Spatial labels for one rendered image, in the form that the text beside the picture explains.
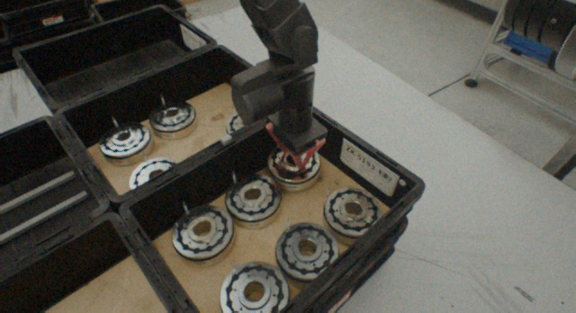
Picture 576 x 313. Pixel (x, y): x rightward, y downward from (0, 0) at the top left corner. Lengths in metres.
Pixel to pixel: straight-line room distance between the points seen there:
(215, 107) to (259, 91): 0.39
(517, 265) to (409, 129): 0.42
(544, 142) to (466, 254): 1.62
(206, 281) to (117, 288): 0.14
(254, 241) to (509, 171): 0.69
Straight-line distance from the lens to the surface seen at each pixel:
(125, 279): 0.65
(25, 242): 0.77
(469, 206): 0.92
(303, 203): 0.67
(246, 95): 0.49
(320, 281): 0.49
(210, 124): 0.83
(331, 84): 1.16
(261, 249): 0.62
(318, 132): 0.58
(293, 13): 0.48
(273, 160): 0.67
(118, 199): 0.61
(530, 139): 2.37
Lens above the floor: 1.38
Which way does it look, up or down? 47 degrees down
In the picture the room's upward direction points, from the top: straight up
